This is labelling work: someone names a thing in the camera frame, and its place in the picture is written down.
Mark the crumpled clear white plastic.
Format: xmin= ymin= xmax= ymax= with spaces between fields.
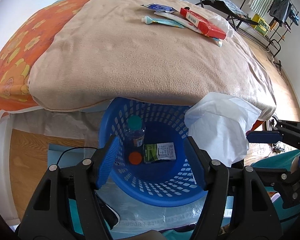
xmin=208 ymin=15 xmax=235 ymax=38

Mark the red cardboard box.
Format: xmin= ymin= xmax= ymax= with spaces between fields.
xmin=180 ymin=8 xmax=226 ymax=40

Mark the blue foil wrapper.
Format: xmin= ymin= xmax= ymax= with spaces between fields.
xmin=142 ymin=3 xmax=177 ymax=14

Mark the black metal clothes rack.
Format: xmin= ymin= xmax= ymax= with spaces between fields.
xmin=236 ymin=0 xmax=299 ymax=57

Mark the yellow green box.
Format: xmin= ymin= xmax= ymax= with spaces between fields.
xmin=251 ymin=14 xmax=270 ymax=36

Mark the green white milk carton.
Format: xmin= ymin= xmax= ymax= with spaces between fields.
xmin=143 ymin=142 xmax=176 ymax=164

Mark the white plastic bag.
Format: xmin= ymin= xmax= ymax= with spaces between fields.
xmin=184 ymin=92 xmax=261 ymax=167

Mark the orange floral bedsheet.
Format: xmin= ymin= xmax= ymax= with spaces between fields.
xmin=0 ymin=0 xmax=90 ymax=120

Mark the clear plastic bottle teal cap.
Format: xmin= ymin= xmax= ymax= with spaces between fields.
xmin=125 ymin=115 xmax=146 ymax=152

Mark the colourful small wrapper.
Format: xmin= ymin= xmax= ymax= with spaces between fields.
xmin=212 ymin=37 xmax=223 ymax=47

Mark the black folding chair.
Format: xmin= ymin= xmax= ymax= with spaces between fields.
xmin=196 ymin=0 xmax=258 ymax=30

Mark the white flat packet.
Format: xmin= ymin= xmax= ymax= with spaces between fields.
xmin=154 ymin=11 xmax=202 ymax=34

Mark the beige fleece blanket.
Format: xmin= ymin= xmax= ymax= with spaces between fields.
xmin=28 ymin=0 xmax=276 ymax=120

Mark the teal cream tube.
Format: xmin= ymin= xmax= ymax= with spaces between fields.
xmin=141 ymin=16 xmax=184 ymax=29

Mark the blue plastic laundry basket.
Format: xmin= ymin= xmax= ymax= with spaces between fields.
xmin=99 ymin=98 xmax=206 ymax=207

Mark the dark hanging jacket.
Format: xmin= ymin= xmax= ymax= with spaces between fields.
xmin=268 ymin=0 xmax=292 ymax=26

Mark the black cable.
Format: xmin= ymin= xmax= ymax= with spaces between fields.
xmin=57 ymin=146 xmax=99 ymax=165

